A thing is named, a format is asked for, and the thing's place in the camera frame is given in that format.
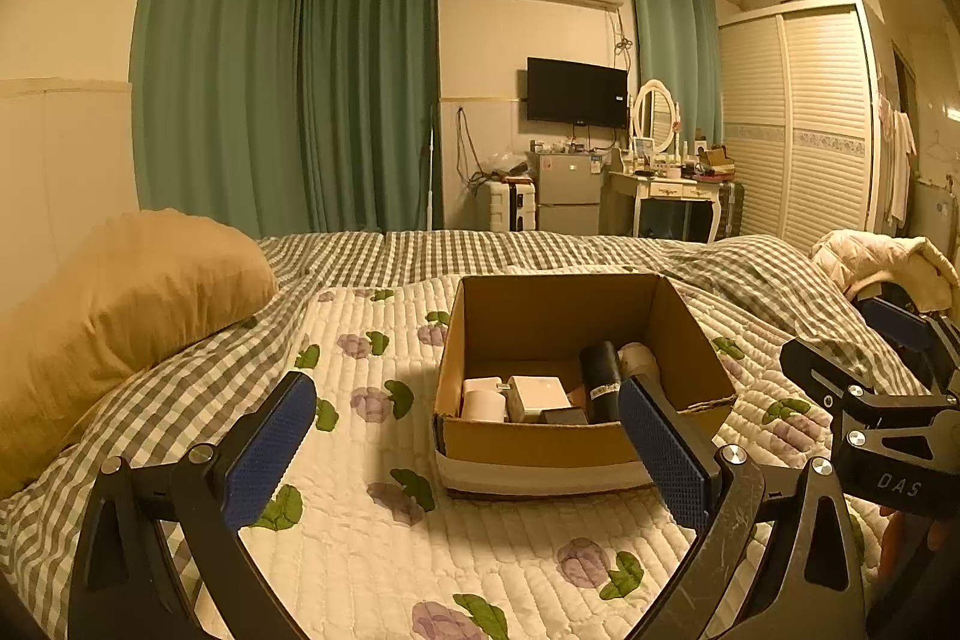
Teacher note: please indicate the dark printed garment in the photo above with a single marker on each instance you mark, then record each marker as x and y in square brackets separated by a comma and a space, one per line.
[885, 293]

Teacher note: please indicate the white oval vanity mirror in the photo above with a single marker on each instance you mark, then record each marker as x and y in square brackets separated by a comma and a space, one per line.
[654, 111]

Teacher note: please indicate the wide teal curtain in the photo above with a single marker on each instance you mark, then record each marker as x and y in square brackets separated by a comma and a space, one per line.
[300, 85]

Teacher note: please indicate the person's right hand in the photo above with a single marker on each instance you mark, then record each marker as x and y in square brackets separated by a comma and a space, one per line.
[911, 535]

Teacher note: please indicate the white dressing table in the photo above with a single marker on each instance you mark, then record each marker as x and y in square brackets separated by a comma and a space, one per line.
[667, 189]

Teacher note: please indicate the narrow teal curtain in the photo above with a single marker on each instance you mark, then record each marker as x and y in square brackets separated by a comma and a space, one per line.
[671, 40]

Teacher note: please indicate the small silver fridge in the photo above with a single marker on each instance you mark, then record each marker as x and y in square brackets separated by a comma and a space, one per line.
[566, 190]

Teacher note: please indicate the white louvred wardrobe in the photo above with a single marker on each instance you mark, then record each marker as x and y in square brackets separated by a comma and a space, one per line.
[810, 123]

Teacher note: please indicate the grey checked duvet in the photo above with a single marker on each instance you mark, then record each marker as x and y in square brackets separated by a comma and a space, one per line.
[525, 250]

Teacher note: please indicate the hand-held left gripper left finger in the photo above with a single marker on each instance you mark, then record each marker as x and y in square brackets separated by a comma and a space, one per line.
[274, 452]

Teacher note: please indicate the white pole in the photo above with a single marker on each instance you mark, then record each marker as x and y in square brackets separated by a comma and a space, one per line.
[430, 168]

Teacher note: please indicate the white suitcase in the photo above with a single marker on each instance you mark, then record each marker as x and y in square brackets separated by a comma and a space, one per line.
[506, 205]

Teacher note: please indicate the black wall television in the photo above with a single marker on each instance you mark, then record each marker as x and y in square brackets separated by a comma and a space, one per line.
[576, 91]

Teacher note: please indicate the black cylinder with white label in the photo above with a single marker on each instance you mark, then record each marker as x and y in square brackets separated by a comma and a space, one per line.
[600, 374]

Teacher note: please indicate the tan pillow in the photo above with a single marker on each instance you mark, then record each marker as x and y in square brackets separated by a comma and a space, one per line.
[135, 310]

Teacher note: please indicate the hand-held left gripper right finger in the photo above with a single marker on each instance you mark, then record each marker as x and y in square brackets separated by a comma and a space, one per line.
[667, 452]

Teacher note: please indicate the white bottle with red cap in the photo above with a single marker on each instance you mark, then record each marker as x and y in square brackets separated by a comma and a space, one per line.
[637, 361]

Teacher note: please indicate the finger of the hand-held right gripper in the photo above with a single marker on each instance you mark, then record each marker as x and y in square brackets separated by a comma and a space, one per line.
[892, 321]
[817, 370]

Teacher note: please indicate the white floral quilted blanket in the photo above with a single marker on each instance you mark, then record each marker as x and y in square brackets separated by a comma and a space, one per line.
[375, 535]

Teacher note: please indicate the dark grey small box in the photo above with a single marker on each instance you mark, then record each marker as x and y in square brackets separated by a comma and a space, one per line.
[562, 417]

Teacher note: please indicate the small brown cardboard box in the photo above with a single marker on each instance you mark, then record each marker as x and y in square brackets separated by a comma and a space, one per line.
[716, 156]

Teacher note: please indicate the cream puffer jacket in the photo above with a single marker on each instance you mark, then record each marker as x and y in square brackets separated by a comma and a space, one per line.
[877, 257]

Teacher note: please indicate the clear plastic bag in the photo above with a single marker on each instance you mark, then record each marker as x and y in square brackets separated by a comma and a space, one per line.
[501, 165]

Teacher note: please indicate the dark suitcase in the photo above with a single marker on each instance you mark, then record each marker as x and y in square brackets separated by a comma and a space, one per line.
[731, 209]

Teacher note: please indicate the white rounded gadget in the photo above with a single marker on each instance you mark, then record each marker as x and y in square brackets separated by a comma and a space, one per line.
[484, 401]

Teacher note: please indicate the hanging pale towels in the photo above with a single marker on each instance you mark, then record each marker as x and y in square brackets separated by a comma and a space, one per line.
[898, 160]

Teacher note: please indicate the small photo frame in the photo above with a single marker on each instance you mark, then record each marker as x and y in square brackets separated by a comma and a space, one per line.
[643, 148]

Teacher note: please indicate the white square box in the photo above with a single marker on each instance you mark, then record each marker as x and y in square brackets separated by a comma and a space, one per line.
[540, 394]

